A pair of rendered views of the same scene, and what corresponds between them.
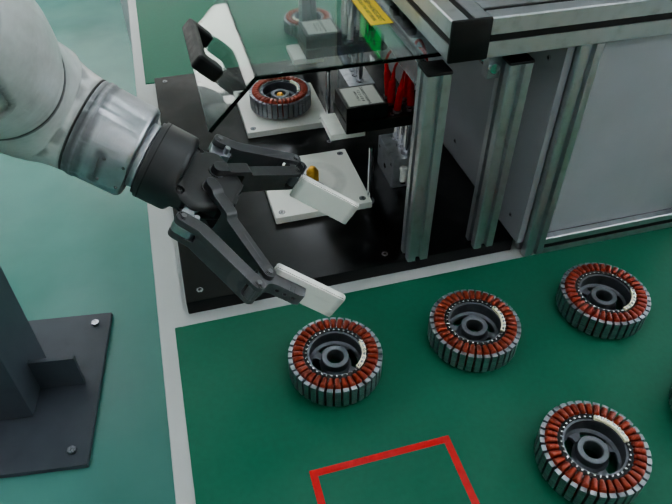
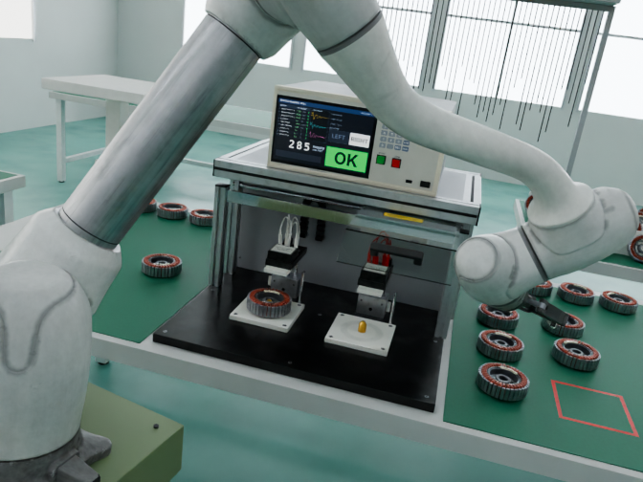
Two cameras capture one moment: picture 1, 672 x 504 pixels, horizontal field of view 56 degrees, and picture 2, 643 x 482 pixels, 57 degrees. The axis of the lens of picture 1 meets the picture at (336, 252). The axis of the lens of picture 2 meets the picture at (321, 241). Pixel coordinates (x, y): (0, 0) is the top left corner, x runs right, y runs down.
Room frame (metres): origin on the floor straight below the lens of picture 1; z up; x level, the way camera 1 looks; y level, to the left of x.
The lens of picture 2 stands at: (0.31, 1.26, 1.45)
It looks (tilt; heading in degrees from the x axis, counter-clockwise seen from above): 19 degrees down; 298
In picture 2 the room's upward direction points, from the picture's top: 8 degrees clockwise
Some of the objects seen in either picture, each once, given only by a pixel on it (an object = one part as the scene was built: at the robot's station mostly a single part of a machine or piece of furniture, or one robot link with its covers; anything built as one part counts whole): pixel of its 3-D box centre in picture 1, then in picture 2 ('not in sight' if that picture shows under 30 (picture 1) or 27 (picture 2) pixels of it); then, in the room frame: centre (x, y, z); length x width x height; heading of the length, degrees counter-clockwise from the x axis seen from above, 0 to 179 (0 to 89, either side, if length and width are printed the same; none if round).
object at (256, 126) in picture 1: (281, 108); (268, 311); (1.04, 0.10, 0.78); 0.15 x 0.15 x 0.01; 16
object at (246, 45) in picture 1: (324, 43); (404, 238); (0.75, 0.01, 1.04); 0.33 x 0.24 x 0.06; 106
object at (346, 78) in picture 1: (355, 88); (286, 283); (1.08, -0.04, 0.80); 0.07 x 0.05 x 0.06; 16
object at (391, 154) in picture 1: (399, 158); (372, 302); (0.85, -0.10, 0.80); 0.07 x 0.05 x 0.06; 16
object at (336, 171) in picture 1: (312, 184); (361, 333); (0.81, 0.04, 0.78); 0.15 x 0.15 x 0.01; 16
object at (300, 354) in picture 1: (335, 360); (502, 381); (0.47, 0.00, 0.77); 0.11 x 0.11 x 0.04
